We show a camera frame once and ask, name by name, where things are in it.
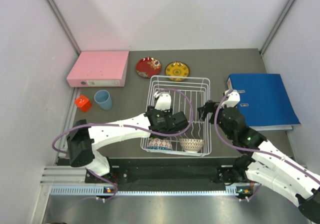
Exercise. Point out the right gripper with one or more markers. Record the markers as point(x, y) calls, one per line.
point(208, 107)

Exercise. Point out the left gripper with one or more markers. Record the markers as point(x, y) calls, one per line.
point(166, 112)

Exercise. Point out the yellow patterned plate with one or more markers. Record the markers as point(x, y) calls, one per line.
point(177, 71)

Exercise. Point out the red floral plate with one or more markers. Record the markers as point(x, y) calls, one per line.
point(148, 67)

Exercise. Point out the blue plastic cup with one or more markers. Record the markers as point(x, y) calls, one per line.
point(103, 99)

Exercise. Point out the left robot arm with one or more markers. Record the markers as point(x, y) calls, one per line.
point(85, 139)

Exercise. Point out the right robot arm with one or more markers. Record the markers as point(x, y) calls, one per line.
point(263, 163)

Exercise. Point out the blue patterned bowl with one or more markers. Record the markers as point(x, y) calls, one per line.
point(160, 145)

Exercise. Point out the red patterned white bowl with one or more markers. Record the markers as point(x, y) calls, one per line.
point(191, 145)

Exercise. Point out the red cube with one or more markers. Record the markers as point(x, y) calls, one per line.
point(83, 103)

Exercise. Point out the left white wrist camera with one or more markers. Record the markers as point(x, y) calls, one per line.
point(163, 100)

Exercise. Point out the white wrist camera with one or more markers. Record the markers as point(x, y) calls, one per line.
point(231, 100)
point(163, 100)

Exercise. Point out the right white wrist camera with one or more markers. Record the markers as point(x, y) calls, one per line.
point(231, 100)

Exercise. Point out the white wire dish rack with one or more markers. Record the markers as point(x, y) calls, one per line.
point(172, 108)

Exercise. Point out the blue ring binder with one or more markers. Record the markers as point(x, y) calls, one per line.
point(264, 101)

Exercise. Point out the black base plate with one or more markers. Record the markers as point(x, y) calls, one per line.
point(216, 170)

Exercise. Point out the pink ring binder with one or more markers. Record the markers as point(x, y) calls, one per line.
point(99, 69)

